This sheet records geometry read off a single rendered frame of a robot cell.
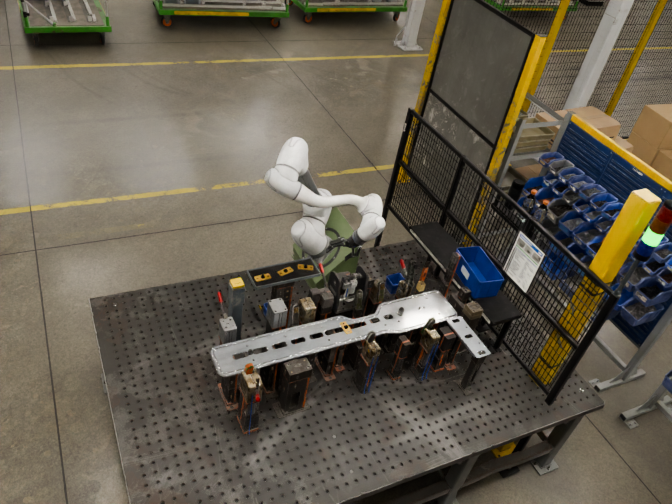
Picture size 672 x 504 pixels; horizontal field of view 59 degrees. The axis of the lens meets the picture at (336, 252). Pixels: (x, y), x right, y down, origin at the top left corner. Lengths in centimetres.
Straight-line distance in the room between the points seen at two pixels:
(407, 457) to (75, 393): 214
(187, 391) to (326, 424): 73
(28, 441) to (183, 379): 113
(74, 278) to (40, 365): 83
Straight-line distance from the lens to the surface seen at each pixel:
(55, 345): 442
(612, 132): 629
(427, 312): 335
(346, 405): 320
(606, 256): 311
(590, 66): 706
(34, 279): 492
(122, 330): 348
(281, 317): 304
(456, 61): 547
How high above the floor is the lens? 326
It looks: 39 degrees down
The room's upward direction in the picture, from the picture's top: 11 degrees clockwise
